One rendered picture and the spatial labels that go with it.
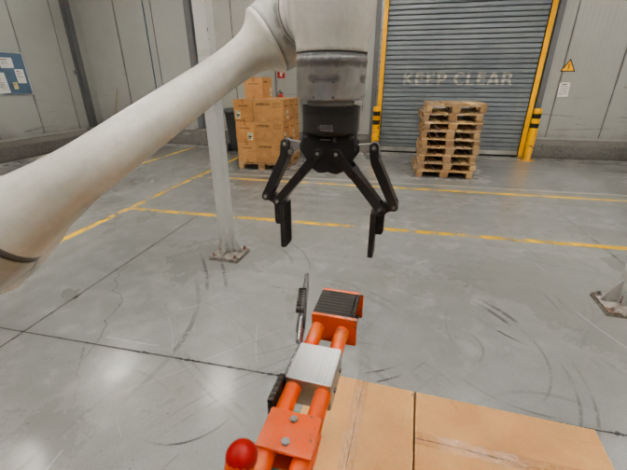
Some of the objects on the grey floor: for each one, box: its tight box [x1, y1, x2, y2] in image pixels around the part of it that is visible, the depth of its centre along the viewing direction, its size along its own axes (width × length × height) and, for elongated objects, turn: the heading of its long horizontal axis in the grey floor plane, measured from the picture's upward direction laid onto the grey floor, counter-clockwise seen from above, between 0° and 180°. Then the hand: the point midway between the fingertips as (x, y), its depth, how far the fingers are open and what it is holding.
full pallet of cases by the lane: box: [232, 77, 300, 170], centre depth 736 cm, size 121×102×174 cm
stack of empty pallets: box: [412, 101, 488, 179], centre depth 684 cm, size 129×110×131 cm
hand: (327, 241), depth 54 cm, fingers open, 13 cm apart
